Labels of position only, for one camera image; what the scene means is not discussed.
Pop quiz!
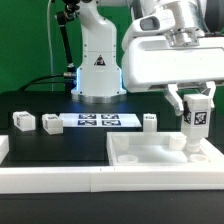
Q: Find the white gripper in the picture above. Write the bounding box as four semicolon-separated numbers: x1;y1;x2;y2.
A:
122;8;224;116

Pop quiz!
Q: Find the white square tabletop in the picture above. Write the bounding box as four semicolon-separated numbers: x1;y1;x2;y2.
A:
106;132;224;166

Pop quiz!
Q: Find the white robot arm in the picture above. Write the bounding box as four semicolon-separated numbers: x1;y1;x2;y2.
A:
63;0;224;115

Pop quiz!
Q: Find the white sheet with AprilTags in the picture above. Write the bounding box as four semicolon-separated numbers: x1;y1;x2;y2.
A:
59;113;141;127

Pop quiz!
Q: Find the white U-shaped fence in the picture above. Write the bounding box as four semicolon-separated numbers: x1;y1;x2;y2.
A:
0;133;224;195

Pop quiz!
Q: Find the black cable bundle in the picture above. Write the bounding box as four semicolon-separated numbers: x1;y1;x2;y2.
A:
18;73;77;93

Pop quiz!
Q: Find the white thin cable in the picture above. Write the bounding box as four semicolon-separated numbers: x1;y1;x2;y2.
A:
46;0;56;92

